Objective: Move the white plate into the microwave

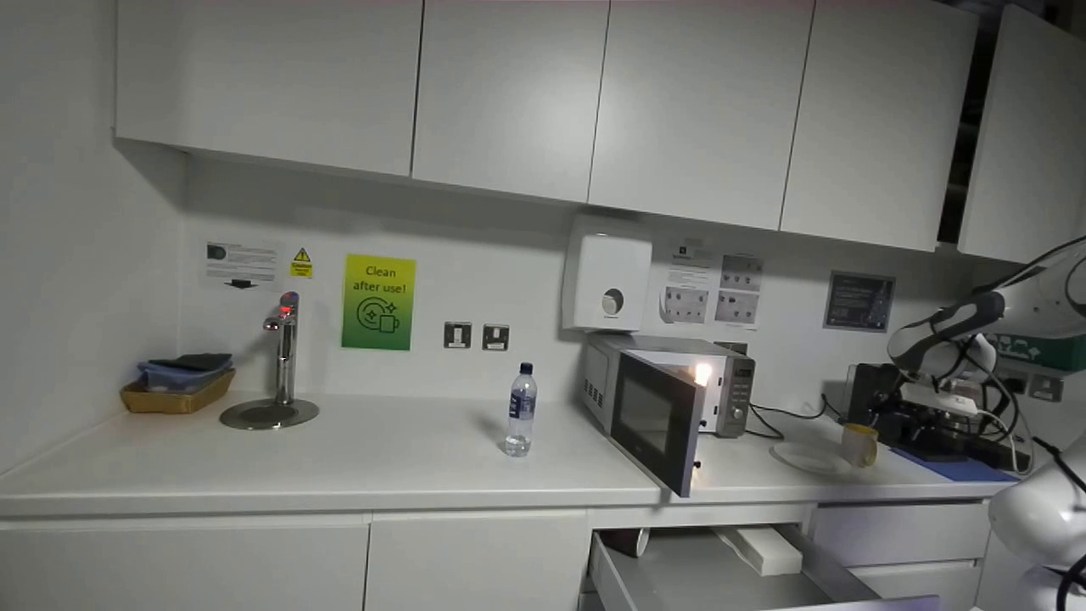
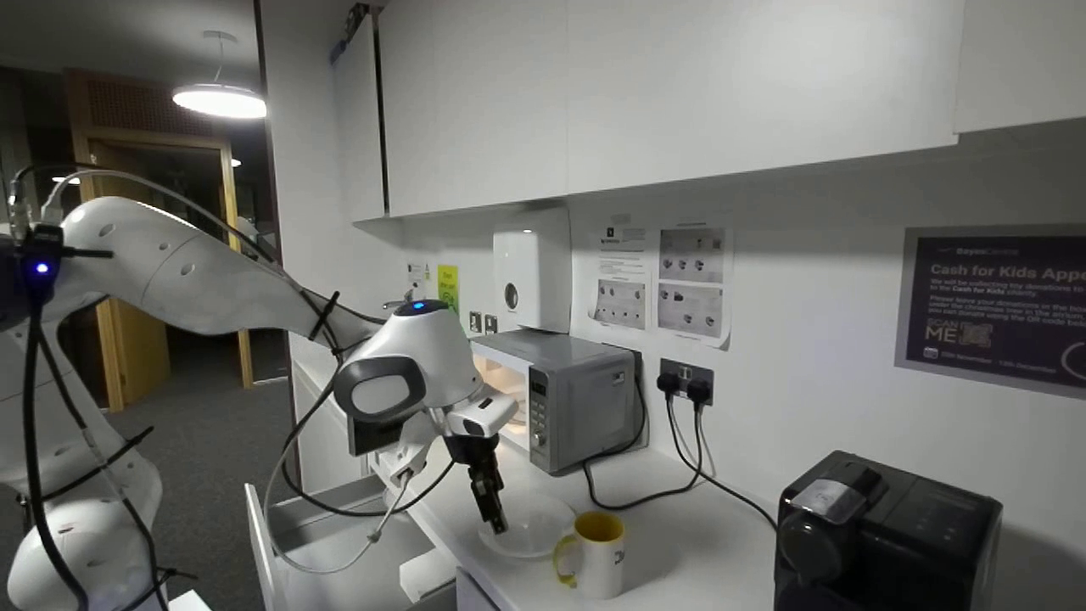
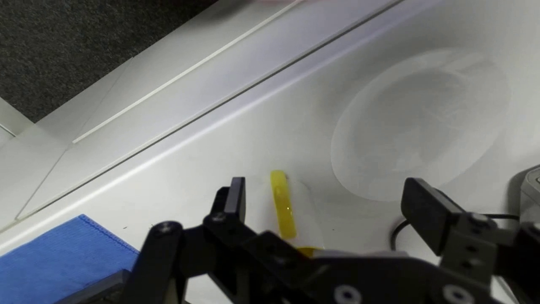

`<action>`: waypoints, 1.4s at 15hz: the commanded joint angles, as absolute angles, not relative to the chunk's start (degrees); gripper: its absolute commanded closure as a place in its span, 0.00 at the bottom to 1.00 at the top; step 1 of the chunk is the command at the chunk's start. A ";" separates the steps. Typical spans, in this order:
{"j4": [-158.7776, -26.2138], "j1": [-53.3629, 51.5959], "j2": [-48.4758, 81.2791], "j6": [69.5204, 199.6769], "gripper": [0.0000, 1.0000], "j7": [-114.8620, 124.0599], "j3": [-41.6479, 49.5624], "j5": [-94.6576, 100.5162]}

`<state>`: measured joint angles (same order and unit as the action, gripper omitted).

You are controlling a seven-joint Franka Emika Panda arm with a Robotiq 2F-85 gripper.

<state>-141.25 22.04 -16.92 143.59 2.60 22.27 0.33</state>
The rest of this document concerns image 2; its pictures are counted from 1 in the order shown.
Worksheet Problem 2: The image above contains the wooden door frame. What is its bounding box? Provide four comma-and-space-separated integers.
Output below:
65, 73, 257, 415

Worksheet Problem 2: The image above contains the white paper notice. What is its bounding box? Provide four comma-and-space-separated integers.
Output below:
654, 226, 731, 288
594, 274, 651, 334
654, 281, 731, 344

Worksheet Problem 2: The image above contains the white printed wall sign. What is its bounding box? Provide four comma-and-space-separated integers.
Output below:
403, 257, 439, 299

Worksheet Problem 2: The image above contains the black coffee machine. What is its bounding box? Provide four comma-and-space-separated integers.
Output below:
774, 449, 1009, 611

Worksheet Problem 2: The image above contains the white box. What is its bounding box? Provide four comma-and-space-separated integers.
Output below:
396, 542, 462, 609

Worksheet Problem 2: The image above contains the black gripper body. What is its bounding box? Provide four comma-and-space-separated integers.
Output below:
443, 430, 505, 491

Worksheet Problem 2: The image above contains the black coffee machine cable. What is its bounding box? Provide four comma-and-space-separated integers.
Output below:
677, 400, 788, 538

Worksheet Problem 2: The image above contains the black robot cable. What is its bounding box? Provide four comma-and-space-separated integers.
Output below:
13, 224, 173, 611

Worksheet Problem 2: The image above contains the black double wall socket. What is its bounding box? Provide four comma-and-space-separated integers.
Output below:
654, 357, 719, 412

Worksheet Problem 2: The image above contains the white wall cabinet row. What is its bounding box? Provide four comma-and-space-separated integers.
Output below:
331, 0, 973, 224

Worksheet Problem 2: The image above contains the black microwave power cable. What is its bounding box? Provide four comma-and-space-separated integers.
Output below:
579, 398, 707, 515

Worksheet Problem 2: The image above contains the open white drawer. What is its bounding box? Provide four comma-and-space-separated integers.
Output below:
241, 471, 462, 611

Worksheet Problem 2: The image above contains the yellow and white mug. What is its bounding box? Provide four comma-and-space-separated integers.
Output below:
549, 508, 631, 603

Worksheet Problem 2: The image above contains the white round plate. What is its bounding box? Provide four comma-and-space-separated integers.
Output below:
466, 491, 579, 566

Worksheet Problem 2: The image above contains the black framed notice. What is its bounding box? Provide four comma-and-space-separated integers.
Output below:
897, 226, 1086, 400

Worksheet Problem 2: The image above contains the white wall dispenser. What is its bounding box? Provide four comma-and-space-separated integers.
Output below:
491, 224, 573, 341

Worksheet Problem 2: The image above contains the green poster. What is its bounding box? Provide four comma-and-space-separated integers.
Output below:
436, 260, 466, 319

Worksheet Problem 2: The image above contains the small white paper label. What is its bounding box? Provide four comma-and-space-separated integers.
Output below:
598, 219, 651, 256

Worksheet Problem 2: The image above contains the silver microwave oven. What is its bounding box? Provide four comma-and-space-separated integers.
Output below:
466, 327, 647, 478

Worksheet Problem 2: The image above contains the round ceiling lamp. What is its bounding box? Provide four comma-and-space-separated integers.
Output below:
171, 79, 276, 127

